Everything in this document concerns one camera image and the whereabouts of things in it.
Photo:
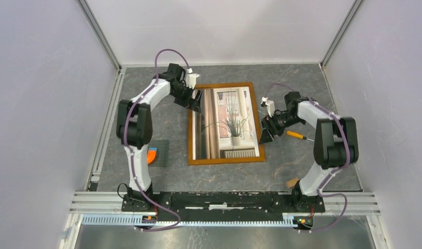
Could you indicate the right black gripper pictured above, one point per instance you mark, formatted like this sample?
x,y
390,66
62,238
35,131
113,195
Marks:
x,y
267,135

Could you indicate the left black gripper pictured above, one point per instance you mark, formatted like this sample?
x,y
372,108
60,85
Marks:
x,y
187,103

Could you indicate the wooden picture frame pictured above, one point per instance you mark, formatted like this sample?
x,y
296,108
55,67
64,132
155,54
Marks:
x,y
192,151

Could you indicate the yellow handle screwdriver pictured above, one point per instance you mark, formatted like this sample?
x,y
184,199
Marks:
x,y
298,136

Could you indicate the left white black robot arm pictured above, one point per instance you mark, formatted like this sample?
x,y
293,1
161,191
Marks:
x,y
134,122

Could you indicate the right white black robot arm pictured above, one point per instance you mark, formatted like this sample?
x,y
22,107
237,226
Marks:
x,y
335,144

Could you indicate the framed window plant photo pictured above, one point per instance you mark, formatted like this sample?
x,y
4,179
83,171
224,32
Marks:
x,y
228,120

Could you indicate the grey building baseplate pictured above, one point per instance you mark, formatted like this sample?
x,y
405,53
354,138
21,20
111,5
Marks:
x,y
162,156

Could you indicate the small cardboard block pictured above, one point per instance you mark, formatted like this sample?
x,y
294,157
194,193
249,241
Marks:
x,y
291,183

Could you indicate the orange curved toy brick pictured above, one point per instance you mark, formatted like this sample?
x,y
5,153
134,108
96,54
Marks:
x,y
151,156

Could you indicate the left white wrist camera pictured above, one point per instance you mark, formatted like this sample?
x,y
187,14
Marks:
x,y
191,78

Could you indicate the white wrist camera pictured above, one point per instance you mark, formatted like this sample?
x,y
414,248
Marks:
x,y
269,105
191,78

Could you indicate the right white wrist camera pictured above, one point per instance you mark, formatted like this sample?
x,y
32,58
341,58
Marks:
x,y
269,105

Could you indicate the slotted cable duct rail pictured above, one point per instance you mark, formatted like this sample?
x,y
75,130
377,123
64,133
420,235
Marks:
x,y
139,220

